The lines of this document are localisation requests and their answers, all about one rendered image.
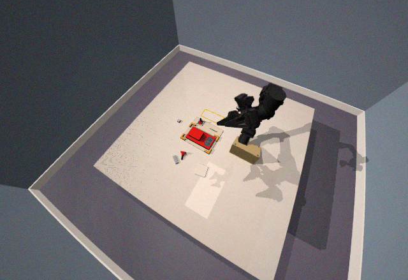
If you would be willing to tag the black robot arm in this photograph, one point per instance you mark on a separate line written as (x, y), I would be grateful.
(271, 98)

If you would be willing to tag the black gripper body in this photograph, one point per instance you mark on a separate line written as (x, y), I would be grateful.
(256, 116)

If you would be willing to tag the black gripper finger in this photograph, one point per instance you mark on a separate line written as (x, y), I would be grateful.
(240, 122)
(226, 119)

